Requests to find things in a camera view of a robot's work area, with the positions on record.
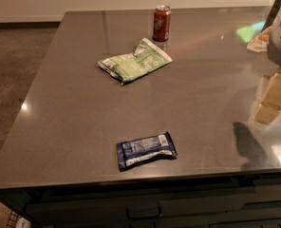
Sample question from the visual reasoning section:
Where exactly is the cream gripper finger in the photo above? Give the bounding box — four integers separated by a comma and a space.
253, 104, 280, 124
262, 68, 281, 110

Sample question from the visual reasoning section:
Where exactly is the blue rxbar blueberry wrapper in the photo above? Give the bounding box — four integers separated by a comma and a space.
116, 132, 178, 170

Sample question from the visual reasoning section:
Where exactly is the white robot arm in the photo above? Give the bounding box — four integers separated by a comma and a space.
253, 0, 281, 124

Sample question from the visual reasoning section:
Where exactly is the green jalapeno chip bag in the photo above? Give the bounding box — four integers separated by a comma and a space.
98, 38, 172, 85

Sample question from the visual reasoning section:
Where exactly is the red soda can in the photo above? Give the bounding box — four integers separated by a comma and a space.
153, 5, 171, 42

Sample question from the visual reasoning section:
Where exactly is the dark drawer handle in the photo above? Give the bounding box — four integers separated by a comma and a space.
125, 203, 161, 221

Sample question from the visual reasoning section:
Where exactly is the black wire basket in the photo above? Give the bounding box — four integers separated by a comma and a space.
6, 211, 31, 228

